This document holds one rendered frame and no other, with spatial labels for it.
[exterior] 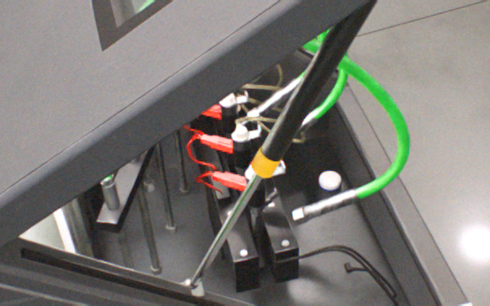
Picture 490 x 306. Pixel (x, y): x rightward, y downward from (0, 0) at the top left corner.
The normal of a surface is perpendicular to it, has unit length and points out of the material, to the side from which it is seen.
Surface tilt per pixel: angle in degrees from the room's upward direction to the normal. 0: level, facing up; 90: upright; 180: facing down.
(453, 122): 0
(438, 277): 0
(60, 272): 43
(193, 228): 0
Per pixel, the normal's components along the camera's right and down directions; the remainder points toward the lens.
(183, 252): -0.04, -0.70
